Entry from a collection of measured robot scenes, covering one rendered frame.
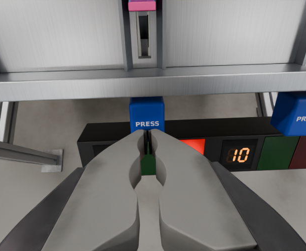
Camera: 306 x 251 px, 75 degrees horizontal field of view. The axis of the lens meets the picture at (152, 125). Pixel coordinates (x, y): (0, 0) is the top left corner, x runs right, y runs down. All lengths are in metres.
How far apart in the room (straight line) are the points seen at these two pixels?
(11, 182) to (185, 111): 0.77
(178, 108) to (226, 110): 0.21
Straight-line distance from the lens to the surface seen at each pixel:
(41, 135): 0.98
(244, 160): 0.20
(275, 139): 0.20
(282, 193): 0.99
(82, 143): 0.18
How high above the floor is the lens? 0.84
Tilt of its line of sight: 75 degrees down
